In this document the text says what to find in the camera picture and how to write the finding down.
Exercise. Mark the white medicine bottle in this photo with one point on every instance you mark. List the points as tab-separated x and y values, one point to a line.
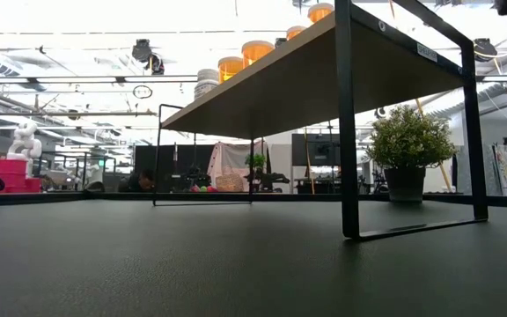
207	81

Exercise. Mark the large orange medicine bottle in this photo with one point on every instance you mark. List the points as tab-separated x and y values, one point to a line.
257	53
230	69

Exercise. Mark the small orange medicine bottle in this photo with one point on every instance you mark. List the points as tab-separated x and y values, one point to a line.
320	12
295	33

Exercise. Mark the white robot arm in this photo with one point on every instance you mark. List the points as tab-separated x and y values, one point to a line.
24	141

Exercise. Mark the small green plant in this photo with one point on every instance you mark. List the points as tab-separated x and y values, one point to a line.
257	160

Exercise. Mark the pink cloth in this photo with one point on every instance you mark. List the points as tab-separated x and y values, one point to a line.
231	158

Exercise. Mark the black machine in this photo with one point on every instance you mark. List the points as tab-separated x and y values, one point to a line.
271	178

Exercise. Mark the woven basket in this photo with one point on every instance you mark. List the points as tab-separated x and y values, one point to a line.
229	182

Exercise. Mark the pink ball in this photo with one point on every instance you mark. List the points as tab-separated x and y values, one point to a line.
195	189
211	189

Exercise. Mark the green ball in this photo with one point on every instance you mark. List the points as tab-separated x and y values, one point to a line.
203	189

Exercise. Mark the black monitor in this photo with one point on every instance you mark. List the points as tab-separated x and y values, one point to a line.
315	149

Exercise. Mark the black partition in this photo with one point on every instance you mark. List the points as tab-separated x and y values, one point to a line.
170	158

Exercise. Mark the light wooden board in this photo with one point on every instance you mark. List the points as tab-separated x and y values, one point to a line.
324	79

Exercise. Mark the person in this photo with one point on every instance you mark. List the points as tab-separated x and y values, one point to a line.
141	181

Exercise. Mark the small dark ceiling device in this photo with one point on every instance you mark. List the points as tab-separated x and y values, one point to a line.
280	42

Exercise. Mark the black table mat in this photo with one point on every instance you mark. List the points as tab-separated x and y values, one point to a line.
192	264

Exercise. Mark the potted green plant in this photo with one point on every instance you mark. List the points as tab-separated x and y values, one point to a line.
407	136

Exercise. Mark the pink storage boxes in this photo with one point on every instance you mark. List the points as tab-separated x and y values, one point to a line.
11	171

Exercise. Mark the black round ceiling device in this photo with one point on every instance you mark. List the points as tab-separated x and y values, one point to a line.
484	48

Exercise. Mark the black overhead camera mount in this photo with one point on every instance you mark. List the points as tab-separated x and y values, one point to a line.
141	49

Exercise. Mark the black table frame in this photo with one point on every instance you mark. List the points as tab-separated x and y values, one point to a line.
60	199

